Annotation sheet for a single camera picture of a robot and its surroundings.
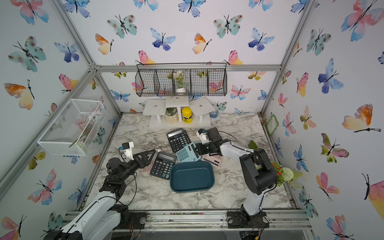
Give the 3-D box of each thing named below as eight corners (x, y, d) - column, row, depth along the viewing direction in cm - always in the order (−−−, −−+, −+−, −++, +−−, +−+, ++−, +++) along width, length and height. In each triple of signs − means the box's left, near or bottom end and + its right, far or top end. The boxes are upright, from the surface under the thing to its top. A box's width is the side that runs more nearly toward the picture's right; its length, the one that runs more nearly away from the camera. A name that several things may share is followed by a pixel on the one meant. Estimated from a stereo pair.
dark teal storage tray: (169, 192, 85) (167, 189, 80) (172, 163, 96) (171, 159, 91) (214, 192, 85) (215, 189, 80) (212, 163, 96) (213, 159, 91)
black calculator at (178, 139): (173, 153, 99) (172, 148, 95) (167, 138, 107) (166, 133, 102) (192, 146, 103) (191, 141, 98) (184, 132, 111) (184, 126, 106)
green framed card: (268, 134, 112) (273, 125, 104) (264, 122, 120) (268, 113, 112) (274, 134, 112) (280, 125, 104) (270, 122, 120) (274, 113, 112)
